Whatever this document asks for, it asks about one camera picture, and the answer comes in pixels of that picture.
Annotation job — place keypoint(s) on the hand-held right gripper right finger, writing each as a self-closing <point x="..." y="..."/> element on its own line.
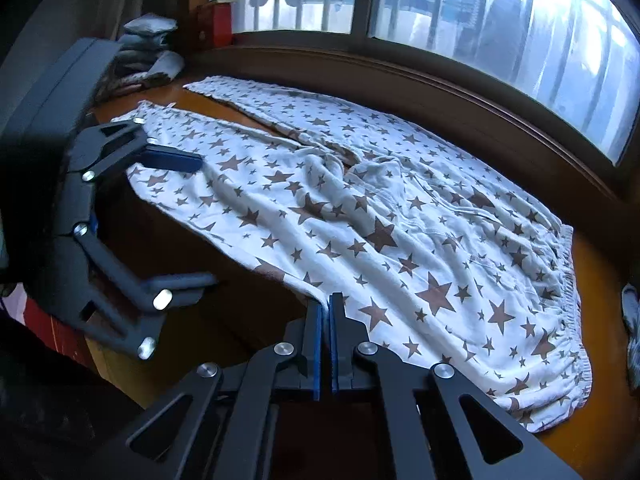
<point x="334" y="350"/>

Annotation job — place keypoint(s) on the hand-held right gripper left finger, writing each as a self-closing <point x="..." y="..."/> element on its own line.
<point x="316" y="350"/>

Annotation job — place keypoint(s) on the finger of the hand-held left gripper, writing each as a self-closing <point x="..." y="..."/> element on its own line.
<point x="172" y="159"/>
<point x="180" y="285"/>

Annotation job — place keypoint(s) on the white star-printed pants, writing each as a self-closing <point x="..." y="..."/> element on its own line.
<point x="400" y="220"/>

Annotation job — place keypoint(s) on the pile of folded grey clothes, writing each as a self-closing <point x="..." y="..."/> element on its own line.
<point x="150" y="55"/>

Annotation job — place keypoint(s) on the red box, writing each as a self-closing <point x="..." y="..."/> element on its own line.
<point x="215" y="25"/>

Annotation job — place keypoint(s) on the brown wooden window sill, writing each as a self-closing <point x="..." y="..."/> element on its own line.
<point x="400" y="85"/>

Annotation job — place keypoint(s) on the grey striped cloth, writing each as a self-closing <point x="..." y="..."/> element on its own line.
<point x="632" y="330"/>

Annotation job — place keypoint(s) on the barred glass window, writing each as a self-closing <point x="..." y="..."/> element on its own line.
<point x="500" y="20"/>

